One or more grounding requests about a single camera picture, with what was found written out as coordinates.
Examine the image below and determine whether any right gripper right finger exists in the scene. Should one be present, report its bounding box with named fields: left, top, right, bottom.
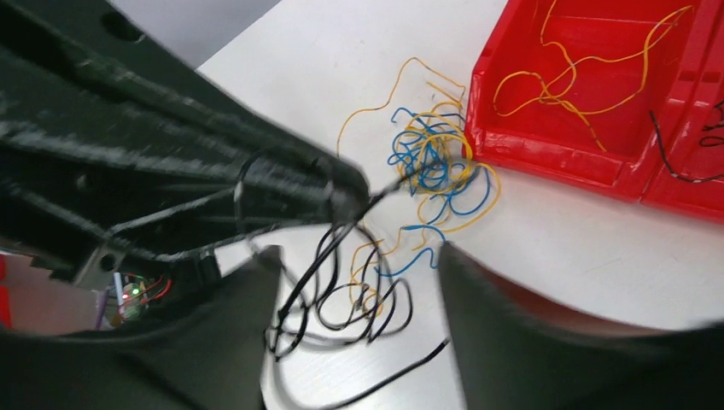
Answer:
left=438, top=242, right=723, bottom=409

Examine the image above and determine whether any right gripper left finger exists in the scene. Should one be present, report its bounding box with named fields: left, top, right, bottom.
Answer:
left=1, top=245, right=282, bottom=409

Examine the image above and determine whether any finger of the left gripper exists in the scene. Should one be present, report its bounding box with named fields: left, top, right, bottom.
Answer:
left=1, top=1, right=370, bottom=220
left=1, top=169, right=340, bottom=284

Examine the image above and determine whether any black thin cable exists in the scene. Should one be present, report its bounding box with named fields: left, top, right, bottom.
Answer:
left=232, top=152, right=453, bottom=410

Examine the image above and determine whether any yellow blue cable bundle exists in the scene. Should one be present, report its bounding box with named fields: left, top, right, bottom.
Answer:
left=336, top=56, right=503, bottom=318

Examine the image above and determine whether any red plastic bin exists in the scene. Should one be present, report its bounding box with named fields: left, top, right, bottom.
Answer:
left=464, top=1, right=723, bottom=223

